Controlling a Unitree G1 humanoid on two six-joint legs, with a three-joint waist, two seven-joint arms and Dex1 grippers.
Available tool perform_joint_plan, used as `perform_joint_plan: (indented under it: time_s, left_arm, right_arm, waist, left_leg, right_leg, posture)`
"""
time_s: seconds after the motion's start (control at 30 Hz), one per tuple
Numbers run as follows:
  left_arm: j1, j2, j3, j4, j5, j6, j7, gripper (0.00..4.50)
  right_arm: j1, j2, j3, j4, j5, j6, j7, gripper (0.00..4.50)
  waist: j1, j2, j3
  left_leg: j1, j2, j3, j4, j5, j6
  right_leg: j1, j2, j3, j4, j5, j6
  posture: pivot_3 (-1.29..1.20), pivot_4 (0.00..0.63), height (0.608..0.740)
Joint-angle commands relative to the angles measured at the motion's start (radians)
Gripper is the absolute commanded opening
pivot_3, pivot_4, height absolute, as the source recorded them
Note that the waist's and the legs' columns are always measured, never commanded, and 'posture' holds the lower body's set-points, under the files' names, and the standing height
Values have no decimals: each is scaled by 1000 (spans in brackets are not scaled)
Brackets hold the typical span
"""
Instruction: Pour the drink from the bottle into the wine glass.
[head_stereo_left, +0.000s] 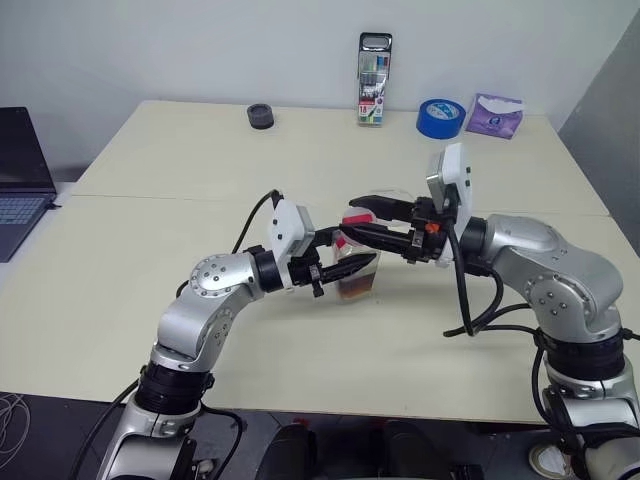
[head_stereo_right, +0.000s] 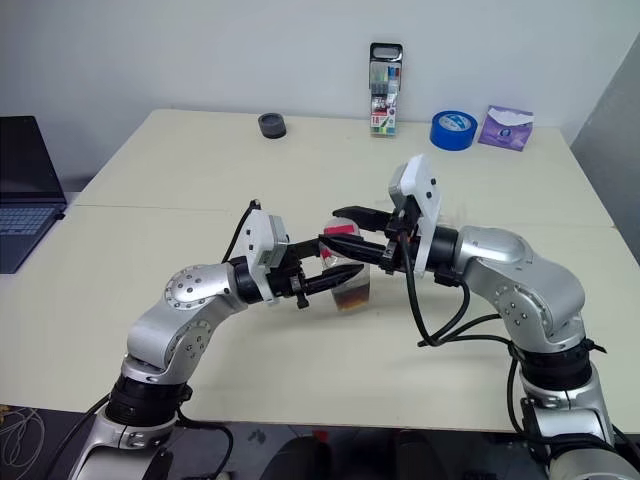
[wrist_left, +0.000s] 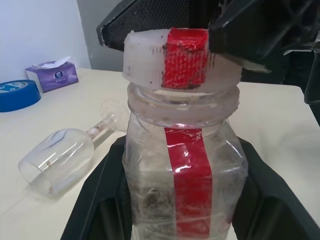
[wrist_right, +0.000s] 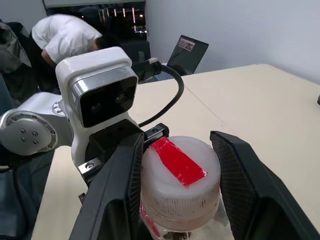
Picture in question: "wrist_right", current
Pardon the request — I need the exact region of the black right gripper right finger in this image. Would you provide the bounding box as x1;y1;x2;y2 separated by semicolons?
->
209;130;320;240

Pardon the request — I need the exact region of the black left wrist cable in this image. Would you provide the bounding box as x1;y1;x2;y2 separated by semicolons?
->
130;57;186;129

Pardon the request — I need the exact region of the white jar with red tape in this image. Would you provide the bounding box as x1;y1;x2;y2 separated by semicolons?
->
138;135;235;240

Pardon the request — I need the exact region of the person in white shirt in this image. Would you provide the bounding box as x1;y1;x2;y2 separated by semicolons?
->
30;13;111;73

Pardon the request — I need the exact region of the black open laptop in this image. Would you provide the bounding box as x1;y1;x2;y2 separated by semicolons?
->
165;34;210;76

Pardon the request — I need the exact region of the dark jacket on chair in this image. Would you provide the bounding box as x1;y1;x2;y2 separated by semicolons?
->
0;20;39;101

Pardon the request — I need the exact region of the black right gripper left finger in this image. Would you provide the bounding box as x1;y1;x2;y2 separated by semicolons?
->
68;131;146;240

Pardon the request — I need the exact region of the dark window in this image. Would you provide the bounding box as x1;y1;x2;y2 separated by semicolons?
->
45;0;149;41

